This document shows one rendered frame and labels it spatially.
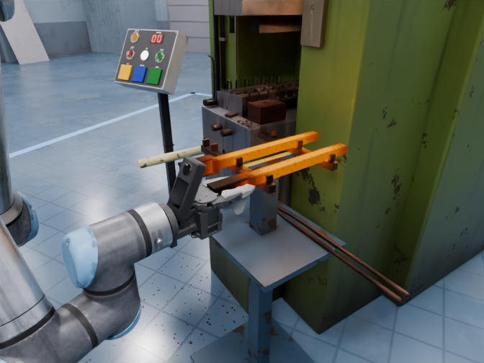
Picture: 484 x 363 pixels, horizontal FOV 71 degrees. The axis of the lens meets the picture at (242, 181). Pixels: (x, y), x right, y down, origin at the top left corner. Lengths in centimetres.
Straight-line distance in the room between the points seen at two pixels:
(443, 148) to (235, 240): 87
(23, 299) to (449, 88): 136
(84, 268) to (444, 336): 160
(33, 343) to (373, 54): 104
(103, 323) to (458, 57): 131
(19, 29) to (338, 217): 1034
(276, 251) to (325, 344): 77
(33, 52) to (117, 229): 1042
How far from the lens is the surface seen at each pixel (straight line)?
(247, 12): 130
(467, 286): 220
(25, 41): 1096
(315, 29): 118
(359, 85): 110
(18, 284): 59
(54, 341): 62
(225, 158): 85
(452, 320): 197
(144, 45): 184
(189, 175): 63
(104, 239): 58
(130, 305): 67
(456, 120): 145
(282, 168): 80
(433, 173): 152
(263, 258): 95
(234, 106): 138
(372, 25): 109
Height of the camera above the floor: 130
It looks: 27 degrees down
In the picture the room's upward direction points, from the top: straight up
